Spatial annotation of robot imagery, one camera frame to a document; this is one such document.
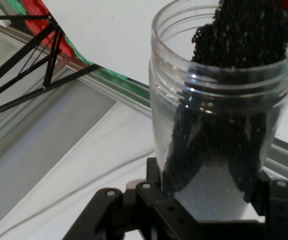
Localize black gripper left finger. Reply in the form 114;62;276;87
63;156;200;240

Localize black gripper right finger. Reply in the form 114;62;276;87
243;171;288;240

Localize clear plastic jar black seeds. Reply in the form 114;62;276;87
148;0;288;224

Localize black tripod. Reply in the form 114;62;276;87
0;13;102;121

